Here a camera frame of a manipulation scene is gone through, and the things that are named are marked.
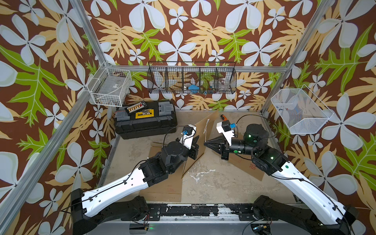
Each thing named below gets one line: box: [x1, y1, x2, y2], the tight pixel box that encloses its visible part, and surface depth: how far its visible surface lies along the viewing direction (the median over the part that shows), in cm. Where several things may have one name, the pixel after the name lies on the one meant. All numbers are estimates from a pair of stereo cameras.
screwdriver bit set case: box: [124, 100, 148, 114], surface depth 97 cm
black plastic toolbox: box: [113, 100, 178, 140], surface depth 96 cm
